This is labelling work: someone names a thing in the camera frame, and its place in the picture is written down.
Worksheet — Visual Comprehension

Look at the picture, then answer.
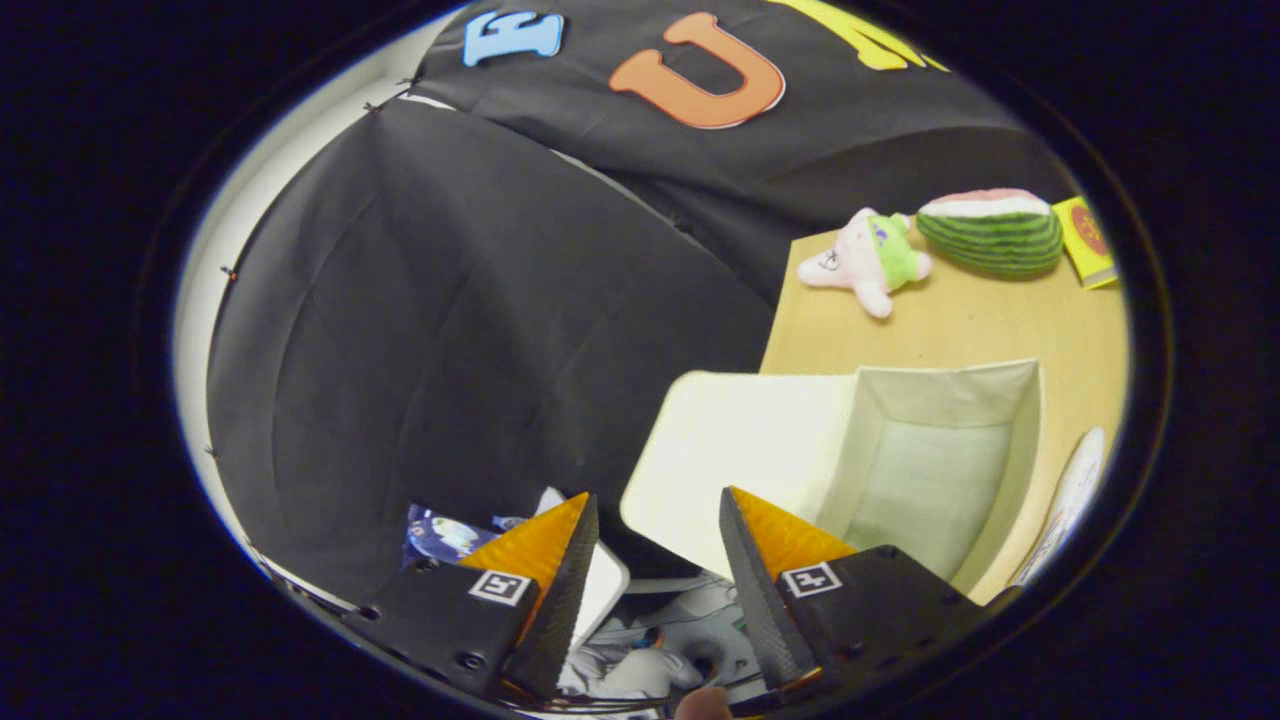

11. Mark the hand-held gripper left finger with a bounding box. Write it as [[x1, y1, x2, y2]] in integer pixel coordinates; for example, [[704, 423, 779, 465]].
[[345, 492, 601, 701]]

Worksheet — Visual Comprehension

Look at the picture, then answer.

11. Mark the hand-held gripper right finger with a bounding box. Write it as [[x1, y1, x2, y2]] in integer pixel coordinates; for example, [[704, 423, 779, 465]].
[[720, 486, 1021, 693]]

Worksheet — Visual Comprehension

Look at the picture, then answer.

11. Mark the cream fabric storage box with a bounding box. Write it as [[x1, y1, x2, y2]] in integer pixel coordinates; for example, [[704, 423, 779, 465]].
[[619, 358, 1044, 603]]

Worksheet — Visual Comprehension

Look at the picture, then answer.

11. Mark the white canvas shoe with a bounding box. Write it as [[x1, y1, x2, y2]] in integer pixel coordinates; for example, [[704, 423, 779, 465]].
[[1008, 427, 1107, 591]]

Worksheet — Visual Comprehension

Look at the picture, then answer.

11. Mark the white grey cloth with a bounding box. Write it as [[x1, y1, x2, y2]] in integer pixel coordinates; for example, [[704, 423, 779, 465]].
[[558, 575, 766, 703]]

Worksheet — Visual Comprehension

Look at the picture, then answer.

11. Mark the blue printed packet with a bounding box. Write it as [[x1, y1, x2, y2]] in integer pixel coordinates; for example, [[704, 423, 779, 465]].
[[403, 503, 523, 569]]

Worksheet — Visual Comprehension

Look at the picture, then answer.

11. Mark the pink and green plush toy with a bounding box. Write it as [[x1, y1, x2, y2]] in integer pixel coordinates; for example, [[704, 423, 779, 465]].
[[797, 207, 933, 320]]

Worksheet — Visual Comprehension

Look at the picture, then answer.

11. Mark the watermelon slice plush toy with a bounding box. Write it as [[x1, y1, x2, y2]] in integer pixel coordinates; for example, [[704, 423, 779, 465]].
[[915, 188, 1065, 278]]

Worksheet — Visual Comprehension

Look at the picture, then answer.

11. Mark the yellow book with red circle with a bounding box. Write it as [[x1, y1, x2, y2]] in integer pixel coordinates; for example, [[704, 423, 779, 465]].
[[1050, 196, 1119, 291]]

